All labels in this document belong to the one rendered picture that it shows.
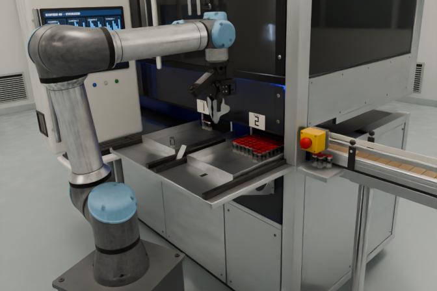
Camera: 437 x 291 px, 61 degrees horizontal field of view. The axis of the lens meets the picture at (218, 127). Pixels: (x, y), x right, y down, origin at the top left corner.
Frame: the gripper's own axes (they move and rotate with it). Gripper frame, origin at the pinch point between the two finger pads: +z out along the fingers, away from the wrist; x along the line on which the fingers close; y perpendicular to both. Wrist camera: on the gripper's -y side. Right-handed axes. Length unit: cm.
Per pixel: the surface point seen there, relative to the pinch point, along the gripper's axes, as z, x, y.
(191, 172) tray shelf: 21.1, 8.1, -5.6
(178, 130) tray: 20, 53, 12
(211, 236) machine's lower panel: 76, 40, 20
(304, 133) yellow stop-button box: 6.7, -15.2, 28.0
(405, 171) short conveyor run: 16, -43, 46
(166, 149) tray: 19.3, 31.0, -5.2
